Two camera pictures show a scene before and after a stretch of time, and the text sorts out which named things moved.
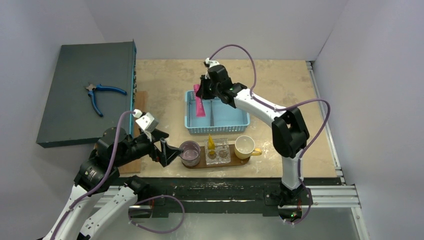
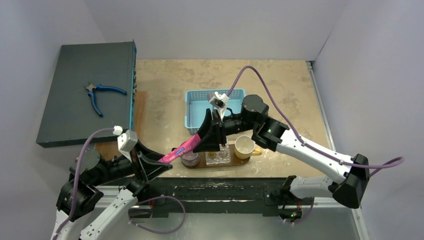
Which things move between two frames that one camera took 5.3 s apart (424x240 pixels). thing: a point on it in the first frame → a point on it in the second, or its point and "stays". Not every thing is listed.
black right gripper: x=205 y=88 → x=219 y=131
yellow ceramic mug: x=244 y=147 stays
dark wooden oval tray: x=234 y=160 stays
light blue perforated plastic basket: x=220 y=118 stays
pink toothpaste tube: x=200 y=110 → x=189 y=146
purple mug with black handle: x=190 y=155 stays
